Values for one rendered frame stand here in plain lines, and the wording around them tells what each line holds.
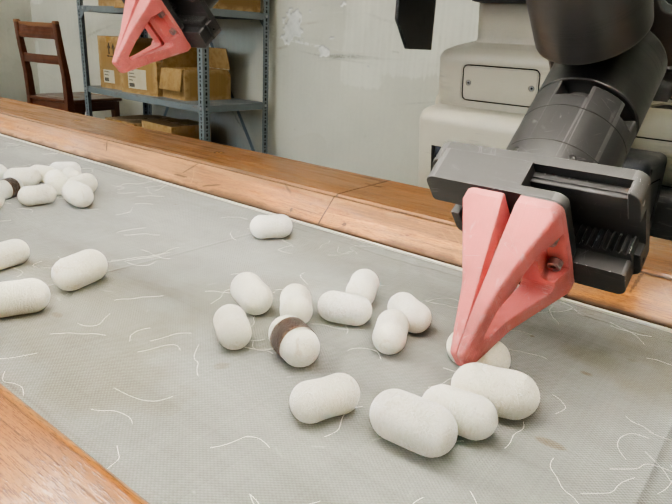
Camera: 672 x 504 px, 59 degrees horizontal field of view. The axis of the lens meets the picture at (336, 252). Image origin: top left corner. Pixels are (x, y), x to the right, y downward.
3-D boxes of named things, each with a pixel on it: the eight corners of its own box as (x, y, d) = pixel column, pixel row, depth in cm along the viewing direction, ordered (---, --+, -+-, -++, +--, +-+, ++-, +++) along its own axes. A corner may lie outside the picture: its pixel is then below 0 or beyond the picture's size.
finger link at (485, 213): (554, 368, 22) (638, 178, 25) (393, 309, 26) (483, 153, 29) (570, 430, 27) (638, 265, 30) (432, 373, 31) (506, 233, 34)
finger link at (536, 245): (494, 346, 24) (581, 169, 27) (350, 294, 28) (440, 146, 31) (519, 409, 29) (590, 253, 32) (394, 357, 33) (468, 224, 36)
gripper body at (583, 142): (636, 205, 25) (690, 81, 27) (425, 165, 31) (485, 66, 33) (637, 285, 30) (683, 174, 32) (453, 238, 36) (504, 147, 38)
